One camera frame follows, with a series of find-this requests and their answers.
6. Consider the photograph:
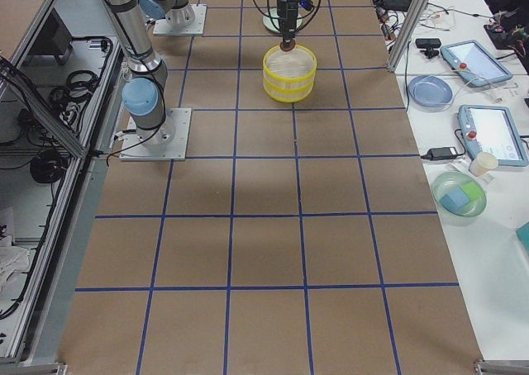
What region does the brown bun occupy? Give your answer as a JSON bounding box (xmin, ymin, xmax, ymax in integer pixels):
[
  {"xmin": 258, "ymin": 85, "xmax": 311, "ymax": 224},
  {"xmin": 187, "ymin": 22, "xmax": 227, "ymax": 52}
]
[{"xmin": 279, "ymin": 40, "xmax": 296, "ymax": 52}]

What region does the yellow bamboo steamer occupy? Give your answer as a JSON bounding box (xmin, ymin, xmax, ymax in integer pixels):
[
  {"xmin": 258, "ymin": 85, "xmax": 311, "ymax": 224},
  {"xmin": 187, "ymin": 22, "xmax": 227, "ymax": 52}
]
[
  {"xmin": 263, "ymin": 45, "xmax": 317, "ymax": 89},
  {"xmin": 263, "ymin": 78, "xmax": 313, "ymax": 103}
]

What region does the light green plate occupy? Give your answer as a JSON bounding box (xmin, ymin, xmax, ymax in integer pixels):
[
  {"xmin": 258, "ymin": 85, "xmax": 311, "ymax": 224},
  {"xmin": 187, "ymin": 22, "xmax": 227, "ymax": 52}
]
[{"xmin": 263, "ymin": 15, "xmax": 303, "ymax": 35}]

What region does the black webcam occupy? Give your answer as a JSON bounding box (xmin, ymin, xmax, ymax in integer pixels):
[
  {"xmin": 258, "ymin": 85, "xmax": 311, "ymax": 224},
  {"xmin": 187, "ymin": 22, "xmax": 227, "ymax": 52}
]
[{"xmin": 415, "ymin": 38, "xmax": 441, "ymax": 59}]

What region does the blue plate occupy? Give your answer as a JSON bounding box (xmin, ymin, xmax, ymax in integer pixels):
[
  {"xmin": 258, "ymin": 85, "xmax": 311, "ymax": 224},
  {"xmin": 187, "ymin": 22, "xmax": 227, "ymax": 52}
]
[{"xmin": 408, "ymin": 75, "xmax": 453, "ymax": 112}]

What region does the black power adapter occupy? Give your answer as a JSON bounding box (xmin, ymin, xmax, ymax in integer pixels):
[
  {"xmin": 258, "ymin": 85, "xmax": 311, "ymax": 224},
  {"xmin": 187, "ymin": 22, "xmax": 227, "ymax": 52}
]
[{"xmin": 421, "ymin": 146, "xmax": 465, "ymax": 161}]

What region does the far teach pendant tablet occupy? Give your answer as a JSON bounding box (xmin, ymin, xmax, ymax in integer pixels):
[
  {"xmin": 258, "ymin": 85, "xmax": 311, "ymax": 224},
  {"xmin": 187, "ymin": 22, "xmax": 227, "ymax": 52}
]
[{"xmin": 440, "ymin": 40, "xmax": 512, "ymax": 87}]

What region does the teach pendant tablet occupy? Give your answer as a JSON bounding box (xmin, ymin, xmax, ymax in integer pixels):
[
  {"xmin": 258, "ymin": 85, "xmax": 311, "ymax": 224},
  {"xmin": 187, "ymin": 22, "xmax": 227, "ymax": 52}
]
[
  {"xmin": 440, "ymin": 40, "xmax": 512, "ymax": 87},
  {"xmin": 457, "ymin": 105, "xmax": 528, "ymax": 167}
]

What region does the near teach pendant tablet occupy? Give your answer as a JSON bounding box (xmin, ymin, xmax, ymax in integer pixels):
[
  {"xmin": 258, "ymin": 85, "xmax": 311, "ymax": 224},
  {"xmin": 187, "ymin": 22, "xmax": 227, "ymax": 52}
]
[{"xmin": 457, "ymin": 105, "xmax": 528, "ymax": 167}]

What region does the paper cup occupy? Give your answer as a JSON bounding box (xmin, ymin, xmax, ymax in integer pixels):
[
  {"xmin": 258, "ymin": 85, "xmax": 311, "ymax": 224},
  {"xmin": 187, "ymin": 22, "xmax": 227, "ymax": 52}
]
[{"xmin": 469, "ymin": 151, "xmax": 498, "ymax": 177}]

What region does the green glass bowl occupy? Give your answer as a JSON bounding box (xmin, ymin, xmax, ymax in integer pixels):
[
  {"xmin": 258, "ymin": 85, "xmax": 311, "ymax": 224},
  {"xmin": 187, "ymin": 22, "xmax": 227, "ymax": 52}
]
[{"xmin": 431, "ymin": 172, "xmax": 487, "ymax": 217}]

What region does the blue sponge block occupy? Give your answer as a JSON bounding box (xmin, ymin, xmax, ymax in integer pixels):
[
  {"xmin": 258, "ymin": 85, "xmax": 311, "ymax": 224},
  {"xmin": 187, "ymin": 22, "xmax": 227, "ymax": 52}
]
[{"xmin": 439, "ymin": 187, "xmax": 470, "ymax": 214}]

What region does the green sponge block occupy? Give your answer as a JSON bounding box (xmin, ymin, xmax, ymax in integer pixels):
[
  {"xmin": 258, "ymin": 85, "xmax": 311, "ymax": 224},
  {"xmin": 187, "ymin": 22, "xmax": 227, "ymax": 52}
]
[{"xmin": 460, "ymin": 181, "xmax": 485, "ymax": 202}]

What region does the crumpled white cloth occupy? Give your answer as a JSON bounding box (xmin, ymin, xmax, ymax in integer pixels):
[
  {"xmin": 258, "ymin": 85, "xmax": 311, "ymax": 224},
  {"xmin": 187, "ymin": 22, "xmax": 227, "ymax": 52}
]
[{"xmin": 0, "ymin": 207, "xmax": 31, "ymax": 297}]

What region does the aluminium frame post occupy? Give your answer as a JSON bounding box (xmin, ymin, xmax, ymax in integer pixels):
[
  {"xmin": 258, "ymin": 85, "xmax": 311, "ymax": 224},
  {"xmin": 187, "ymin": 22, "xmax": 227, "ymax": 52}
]
[{"xmin": 387, "ymin": 0, "xmax": 429, "ymax": 73}]

